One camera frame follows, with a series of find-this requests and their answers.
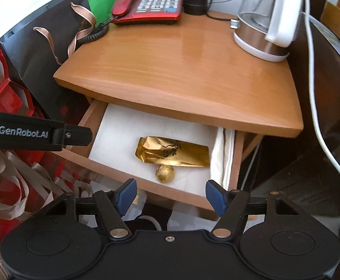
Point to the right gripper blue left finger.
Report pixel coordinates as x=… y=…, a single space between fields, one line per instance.
x=111 y=207

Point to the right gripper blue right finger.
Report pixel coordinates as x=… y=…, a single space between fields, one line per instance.
x=231 y=208

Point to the wooden drawer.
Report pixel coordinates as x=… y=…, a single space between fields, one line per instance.
x=78 y=161

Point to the gold foil ball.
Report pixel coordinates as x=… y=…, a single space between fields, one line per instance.
x=165 y=173

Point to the gold foil tea pouch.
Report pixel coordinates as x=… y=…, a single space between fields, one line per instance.
x=167 y=151

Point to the red gift box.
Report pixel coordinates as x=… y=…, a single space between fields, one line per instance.
x=25 y=186

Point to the black paper gift bag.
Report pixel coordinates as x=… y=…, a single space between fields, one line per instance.
x=34 y=50

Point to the dark wooden cabinet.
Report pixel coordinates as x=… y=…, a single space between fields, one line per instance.
x=298 y=167

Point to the wooden nightstand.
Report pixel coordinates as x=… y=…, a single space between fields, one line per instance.
x=193 y=71

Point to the red desk telephone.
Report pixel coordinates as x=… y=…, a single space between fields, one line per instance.
x=146 y=11

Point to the glass electric kettle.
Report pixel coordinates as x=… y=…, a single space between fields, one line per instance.
x=266 y=28

